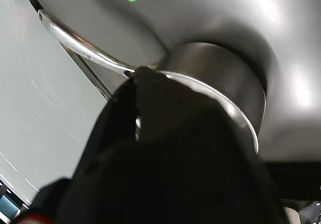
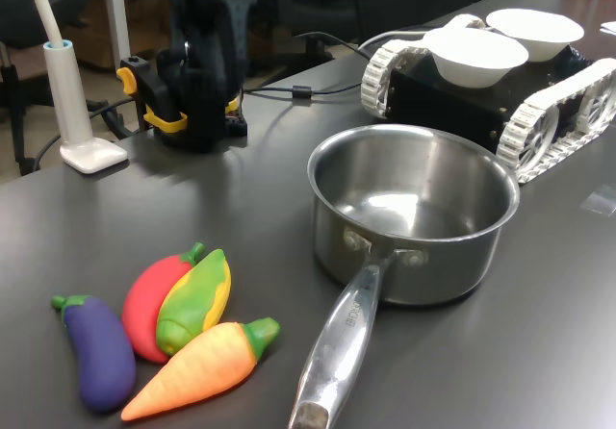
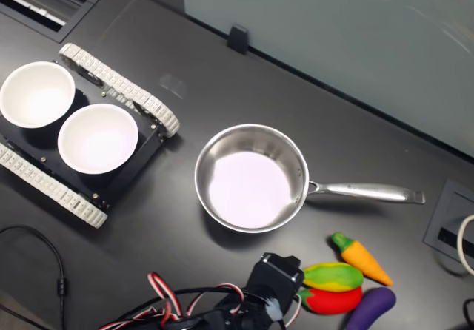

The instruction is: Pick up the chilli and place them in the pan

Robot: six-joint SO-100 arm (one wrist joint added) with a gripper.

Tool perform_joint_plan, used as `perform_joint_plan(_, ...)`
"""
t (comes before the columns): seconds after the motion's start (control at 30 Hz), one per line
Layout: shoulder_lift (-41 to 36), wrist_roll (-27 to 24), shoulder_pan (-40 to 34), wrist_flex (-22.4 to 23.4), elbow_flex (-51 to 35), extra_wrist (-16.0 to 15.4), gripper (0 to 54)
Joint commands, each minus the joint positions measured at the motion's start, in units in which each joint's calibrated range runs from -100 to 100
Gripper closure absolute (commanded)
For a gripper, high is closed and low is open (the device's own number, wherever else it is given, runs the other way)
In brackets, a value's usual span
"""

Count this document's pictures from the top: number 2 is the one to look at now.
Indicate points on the red toy chilli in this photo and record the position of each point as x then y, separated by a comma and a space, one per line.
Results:
144, 304

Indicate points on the green yellow toy corn cob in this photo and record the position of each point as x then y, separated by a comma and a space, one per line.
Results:
192, 299

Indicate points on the black vehicle with white tracks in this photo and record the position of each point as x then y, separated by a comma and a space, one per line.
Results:
443, 107

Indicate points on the black yellow clamp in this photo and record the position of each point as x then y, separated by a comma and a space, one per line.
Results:
154, 87

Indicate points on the orange toy carrot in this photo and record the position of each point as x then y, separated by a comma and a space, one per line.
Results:
202, 366

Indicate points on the white bowl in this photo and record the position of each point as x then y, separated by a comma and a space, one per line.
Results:
474, 63
534, 34

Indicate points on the white gooseneck desk lamp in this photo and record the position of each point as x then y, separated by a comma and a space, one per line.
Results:
72, 102

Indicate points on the purple toy aubergine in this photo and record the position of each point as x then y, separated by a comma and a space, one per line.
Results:
101, 357

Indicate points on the clear tape patch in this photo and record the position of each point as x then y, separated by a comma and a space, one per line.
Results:
599, 200

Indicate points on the white paper sheet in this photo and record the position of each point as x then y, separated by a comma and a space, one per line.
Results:
610, 27

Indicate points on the white post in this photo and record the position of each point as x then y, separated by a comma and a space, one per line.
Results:
117, 25

